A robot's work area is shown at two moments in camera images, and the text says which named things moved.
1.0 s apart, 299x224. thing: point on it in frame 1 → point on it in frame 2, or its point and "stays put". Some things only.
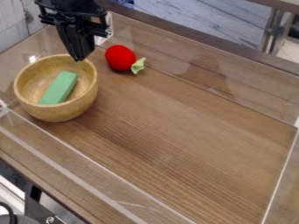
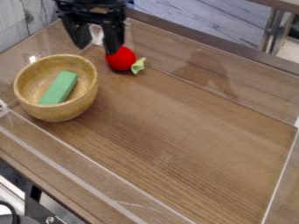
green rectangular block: (61, 87) stays put
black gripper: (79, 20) → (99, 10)
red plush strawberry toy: (122, 59) stays put
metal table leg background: (280, 24) stays put
